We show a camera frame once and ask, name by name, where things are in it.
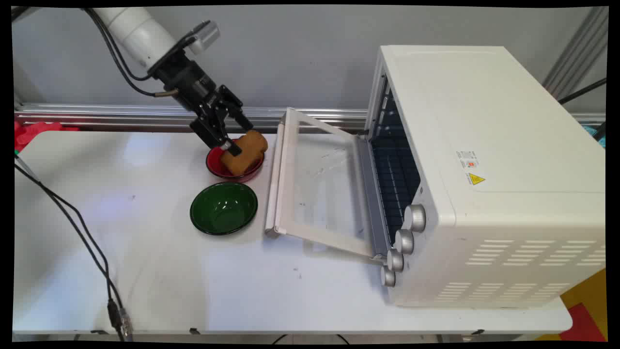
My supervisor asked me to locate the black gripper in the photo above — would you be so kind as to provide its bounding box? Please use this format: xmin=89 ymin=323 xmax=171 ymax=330
xmin=147 ymin=48 xmax=253 ymax=157

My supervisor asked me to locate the brown bread loaf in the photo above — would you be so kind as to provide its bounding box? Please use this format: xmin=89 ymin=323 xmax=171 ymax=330
xmin=221 ymin=129 xmax=268 ymax=176

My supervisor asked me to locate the red bowl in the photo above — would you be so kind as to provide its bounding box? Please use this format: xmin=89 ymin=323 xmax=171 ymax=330
xmin=206 ymin=139 xmax=265 ymax=183

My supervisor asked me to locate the green bowl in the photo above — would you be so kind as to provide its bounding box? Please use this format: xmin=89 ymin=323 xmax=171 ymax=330
xmin=189 ymin=182 xmax=259 ymax=237

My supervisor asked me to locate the glass oven door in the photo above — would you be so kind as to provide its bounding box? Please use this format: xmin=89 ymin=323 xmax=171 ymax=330
xmin=264 ymin=108 xmax=390 ymax=265

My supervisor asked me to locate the black oven rack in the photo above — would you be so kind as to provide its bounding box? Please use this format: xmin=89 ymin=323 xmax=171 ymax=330
xmin=370 ymin=78 xmax=422 ymax=243

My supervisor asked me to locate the red object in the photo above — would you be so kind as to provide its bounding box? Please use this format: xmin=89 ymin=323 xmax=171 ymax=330
xmin=14 ymin=121 xmax=80 ymax=153

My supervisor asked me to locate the white toaster oven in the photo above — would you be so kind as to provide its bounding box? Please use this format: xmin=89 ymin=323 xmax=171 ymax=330
xmin=364 ymin=45 xmax=607 ymax=309

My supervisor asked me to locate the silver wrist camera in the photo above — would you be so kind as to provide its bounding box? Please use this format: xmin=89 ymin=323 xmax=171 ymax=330
xmin=187 ymin=20 xmax=221 ymax=56

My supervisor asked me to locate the aluminium frame rail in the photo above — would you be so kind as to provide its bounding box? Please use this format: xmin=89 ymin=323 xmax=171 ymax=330
xmin=14 ymin=103 xmax=606 ymax=130

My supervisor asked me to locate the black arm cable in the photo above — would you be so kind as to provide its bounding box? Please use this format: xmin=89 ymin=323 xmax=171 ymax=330
xmin=83 ymin=8 xmax=176 ymax=97

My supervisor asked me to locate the black table cable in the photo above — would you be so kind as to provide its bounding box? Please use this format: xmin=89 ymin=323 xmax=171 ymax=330
xmin=14 ymin=151 xmax=134 ymax=342

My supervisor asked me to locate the aluminium frame post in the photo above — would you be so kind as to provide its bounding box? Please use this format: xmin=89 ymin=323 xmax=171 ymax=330
xmin=542 ymin=7 xmax=609 ymax=100

